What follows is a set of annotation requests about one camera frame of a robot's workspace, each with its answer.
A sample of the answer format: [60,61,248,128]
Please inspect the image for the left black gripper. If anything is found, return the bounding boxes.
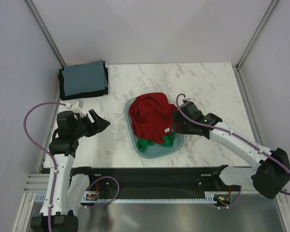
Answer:
[72,109,110,139]

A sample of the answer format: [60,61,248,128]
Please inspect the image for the red t shirt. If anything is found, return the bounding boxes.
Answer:
[129,92,177,145]

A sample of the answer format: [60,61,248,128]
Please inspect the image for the clear teal plastic bin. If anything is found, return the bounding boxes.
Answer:
[124,98,184,159]

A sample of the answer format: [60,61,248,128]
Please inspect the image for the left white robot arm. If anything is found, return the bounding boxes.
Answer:
[30,110,110,232]

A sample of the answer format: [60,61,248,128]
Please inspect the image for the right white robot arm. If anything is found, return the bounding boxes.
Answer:
[173,99,290,199]

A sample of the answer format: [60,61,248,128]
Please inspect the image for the green t shirt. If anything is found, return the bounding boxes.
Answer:
[137,133,174,152]

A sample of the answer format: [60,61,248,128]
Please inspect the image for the folded grey-blue t shirt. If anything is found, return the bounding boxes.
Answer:
[62,59,108,96]

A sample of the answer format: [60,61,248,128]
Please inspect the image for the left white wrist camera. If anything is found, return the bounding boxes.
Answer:
[65,99,86,118]

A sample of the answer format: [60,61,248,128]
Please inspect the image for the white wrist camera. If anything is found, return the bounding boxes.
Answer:
[65,99,86,118]
[182,97,195,103]

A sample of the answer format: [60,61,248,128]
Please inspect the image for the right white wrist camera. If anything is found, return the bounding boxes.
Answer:
[182,97,195,103]

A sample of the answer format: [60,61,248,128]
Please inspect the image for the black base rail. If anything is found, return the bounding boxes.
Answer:
[38,164,242,201]

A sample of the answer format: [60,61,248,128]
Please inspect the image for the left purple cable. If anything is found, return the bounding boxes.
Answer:
[23,101,68,232]

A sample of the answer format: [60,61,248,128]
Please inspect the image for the purple cable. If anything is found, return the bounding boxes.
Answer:
[175,93,290,196]
[23,101,68,232]

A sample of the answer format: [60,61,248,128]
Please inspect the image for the white slotted cable duct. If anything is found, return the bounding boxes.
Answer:
[33,191,220,204]

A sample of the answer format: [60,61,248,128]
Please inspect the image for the right aluminium frame post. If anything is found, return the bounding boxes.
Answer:
[234,0,281,69]

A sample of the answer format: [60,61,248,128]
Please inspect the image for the aluminium frame post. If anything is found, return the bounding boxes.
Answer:
[234,0,281,69]
[24,0,66,66]

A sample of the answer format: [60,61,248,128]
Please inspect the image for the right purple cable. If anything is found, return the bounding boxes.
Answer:
[175,93,290,196]

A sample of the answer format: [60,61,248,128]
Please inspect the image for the left aluminium frame post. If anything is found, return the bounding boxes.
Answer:
[24,0,66,66]

